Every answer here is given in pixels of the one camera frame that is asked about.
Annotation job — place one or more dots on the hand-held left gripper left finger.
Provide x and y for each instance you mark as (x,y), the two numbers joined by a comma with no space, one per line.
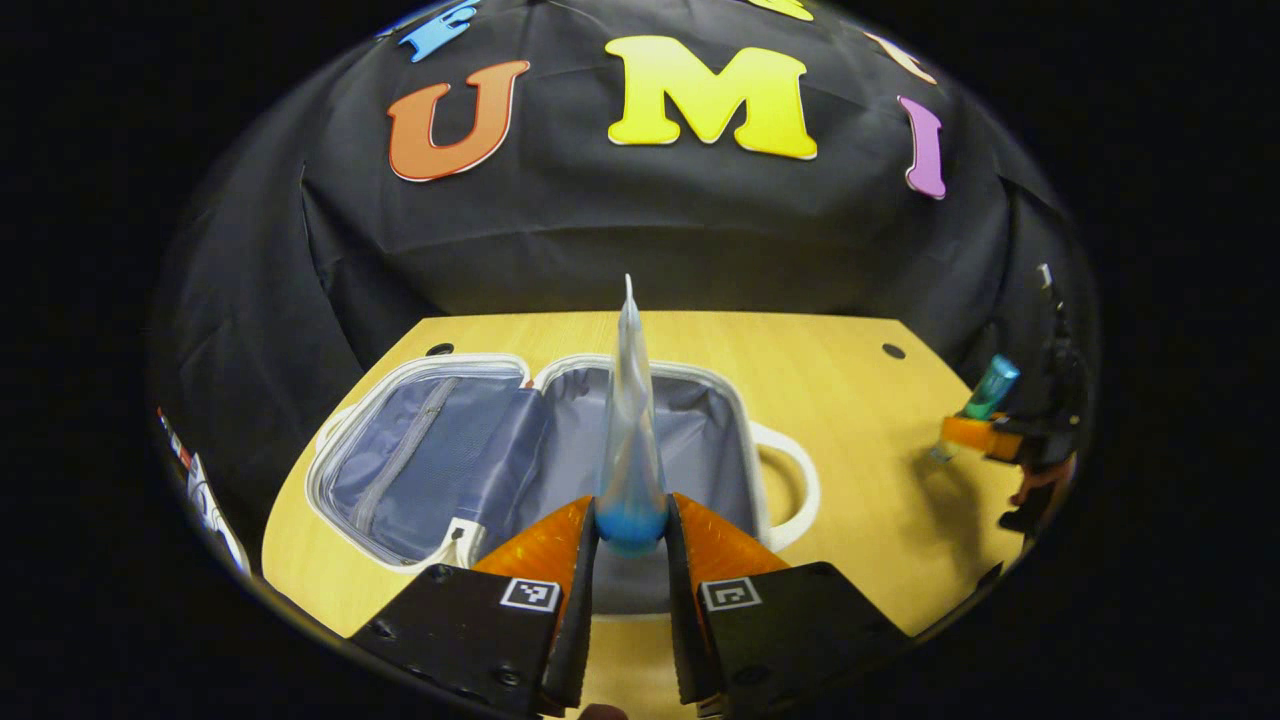
(580,620)

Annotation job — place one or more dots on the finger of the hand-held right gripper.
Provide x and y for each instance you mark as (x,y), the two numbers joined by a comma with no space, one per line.
(968,433)

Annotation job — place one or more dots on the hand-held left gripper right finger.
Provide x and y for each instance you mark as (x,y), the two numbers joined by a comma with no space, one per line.
(682,620)

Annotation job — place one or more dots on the blue cylindrical skincare bottle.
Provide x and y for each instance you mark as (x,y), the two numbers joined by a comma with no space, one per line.
(990,388)

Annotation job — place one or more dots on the clear blue skincare tube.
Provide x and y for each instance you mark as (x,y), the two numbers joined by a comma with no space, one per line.
(630,440)

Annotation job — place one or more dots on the white suitcase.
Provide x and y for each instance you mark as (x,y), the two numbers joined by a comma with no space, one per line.
(440,460)

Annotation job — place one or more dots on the black backdrop cloth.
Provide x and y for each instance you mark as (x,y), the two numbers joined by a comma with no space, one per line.
(620,240)

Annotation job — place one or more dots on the white printed object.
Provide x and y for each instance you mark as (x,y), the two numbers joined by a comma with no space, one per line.
(205,500)

